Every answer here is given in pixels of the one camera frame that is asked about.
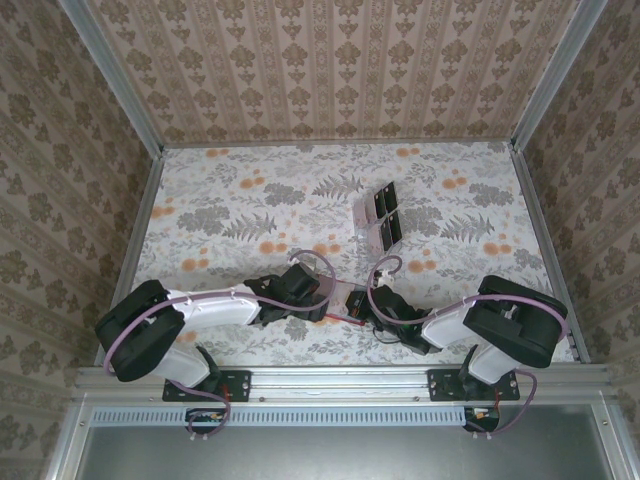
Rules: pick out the floral paper table cover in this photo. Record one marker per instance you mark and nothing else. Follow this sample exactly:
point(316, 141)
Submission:
point(225, 250)

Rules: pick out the grey metal sheet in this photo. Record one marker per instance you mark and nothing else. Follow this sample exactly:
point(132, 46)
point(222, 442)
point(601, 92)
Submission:
point(350, 455)

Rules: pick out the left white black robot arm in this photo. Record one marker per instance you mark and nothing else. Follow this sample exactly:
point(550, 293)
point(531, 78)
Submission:
point(220, 310)

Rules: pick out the right black connector box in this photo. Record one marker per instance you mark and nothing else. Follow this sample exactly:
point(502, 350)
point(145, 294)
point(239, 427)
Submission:
point(482, 415)

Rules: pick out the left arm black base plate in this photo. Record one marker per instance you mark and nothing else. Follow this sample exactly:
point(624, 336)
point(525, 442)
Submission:
point(240, 385)

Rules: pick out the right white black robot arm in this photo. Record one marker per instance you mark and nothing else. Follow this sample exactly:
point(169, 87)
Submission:
point(445, 325)

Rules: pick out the black gold-line card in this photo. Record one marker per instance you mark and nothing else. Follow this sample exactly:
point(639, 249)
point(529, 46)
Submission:
point(390, 199)
point(385, 236)
point(396, 230)
point(380, 205)

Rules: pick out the aluminium frame post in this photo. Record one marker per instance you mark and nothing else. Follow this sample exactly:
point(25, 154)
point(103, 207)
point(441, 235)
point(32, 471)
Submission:
point(115, 85)
point(555, 75)

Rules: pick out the left black connector box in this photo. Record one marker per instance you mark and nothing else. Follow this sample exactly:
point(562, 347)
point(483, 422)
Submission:
point(205, 416)

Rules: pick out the red leather card holder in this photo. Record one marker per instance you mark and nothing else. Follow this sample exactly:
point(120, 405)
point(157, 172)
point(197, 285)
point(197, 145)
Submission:
point(342, 295)

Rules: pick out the white VIP card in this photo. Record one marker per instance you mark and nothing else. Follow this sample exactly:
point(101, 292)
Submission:
point(377, 242)
point(369, 211)
point(370, 247)
point(358, 214)

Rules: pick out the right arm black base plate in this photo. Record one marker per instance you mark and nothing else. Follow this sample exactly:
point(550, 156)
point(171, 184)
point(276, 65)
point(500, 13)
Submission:
point(442, 387)

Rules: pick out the aluminium side rail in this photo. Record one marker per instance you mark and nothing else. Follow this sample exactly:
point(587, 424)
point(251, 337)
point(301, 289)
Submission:
point(545, 240)
point(140, 240)

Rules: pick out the aluminium mounting rail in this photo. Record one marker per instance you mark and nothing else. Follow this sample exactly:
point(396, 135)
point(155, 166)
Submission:
point(340, 382)

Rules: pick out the black connector box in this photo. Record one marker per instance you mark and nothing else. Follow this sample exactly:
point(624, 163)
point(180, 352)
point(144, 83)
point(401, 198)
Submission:
point(205, 416)
point(482, 415)

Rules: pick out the clear acrylic card stand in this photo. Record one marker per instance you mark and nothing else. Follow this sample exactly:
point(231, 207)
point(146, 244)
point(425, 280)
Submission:
point(372, 227)

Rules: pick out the aluminium frame bar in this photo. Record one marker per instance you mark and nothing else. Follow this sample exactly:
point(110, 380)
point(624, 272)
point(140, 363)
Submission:
point(65, 445)
point(610, 440)

